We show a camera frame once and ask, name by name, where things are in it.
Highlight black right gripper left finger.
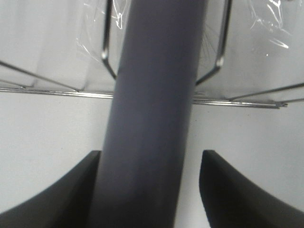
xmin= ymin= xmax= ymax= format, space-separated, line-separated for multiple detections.
xmin=0 ymin=151 xmax=101 ymax=228

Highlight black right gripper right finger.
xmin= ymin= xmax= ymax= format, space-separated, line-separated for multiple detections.
xmin=199 ymin=150 xmax=304 ymax=228

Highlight grey hand brush black bristles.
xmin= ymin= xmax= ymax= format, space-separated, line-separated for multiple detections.
xmin=87 ymin=0 xmax=207 ymax=228

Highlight chrome wire dish rack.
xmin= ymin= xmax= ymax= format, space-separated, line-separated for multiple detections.
xmin=0 ymin=0 xmax=304 ymax=109

